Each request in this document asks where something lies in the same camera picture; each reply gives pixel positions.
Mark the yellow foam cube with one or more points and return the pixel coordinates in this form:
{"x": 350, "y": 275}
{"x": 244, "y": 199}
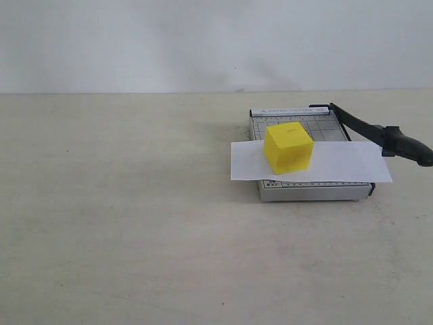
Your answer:
{"x": 288, "y": 148}

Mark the white paper sheet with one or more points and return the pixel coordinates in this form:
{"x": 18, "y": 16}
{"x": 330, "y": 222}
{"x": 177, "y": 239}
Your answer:
{"x": 330, "y": 162}

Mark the black cutter blade lever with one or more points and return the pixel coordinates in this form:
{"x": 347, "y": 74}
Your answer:
{"x": 390, "y": 138}

